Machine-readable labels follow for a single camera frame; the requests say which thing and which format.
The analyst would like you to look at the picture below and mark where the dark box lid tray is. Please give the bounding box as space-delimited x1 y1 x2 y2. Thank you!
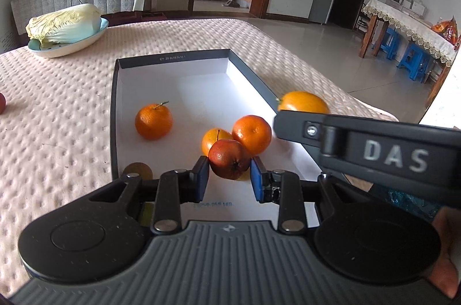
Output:
110 49 320 227

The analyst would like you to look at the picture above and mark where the light blue plate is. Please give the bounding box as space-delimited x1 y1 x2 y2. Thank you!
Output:
27 18 109 58

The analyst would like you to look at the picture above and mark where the small orange fruit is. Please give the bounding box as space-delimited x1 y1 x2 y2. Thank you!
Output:
277 91 330 114

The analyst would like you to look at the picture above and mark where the person's right hand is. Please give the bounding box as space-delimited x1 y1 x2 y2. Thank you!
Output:
351 173 461 299

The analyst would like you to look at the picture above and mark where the dark red wrinkled apple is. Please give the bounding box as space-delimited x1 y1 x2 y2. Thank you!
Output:
208 140 251 180

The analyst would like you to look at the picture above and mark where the mandarin orange without stem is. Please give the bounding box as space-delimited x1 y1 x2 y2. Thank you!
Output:
232 115 272 157

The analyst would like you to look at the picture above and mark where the brown kiwi fruit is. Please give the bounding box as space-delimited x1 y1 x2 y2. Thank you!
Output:
122 162 153 180

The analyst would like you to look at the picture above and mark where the napa cabbage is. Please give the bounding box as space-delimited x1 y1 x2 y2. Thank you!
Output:
26 4 102 48

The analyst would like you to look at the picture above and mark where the blue shiny bag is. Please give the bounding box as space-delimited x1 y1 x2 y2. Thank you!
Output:
369 184 441 221

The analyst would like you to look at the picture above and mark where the wooden table with lace cloth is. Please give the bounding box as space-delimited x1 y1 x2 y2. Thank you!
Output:
359 0 458 108

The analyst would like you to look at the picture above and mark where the pink quilted table cover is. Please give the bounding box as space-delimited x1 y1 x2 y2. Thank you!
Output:
1 19 393 296

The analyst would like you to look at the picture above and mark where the yellow orange kumquat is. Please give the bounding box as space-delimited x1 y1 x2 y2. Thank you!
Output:
202 128 233 156

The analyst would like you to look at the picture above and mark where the small red apple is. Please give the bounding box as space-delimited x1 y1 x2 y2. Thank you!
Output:
0 93 6 115

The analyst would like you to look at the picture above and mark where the mandarin orange with stem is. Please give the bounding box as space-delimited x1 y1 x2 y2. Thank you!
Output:
134 101 173 141

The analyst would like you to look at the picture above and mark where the blue plastic stool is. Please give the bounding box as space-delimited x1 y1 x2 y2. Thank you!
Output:
397 41 433 83
372 26 400 60

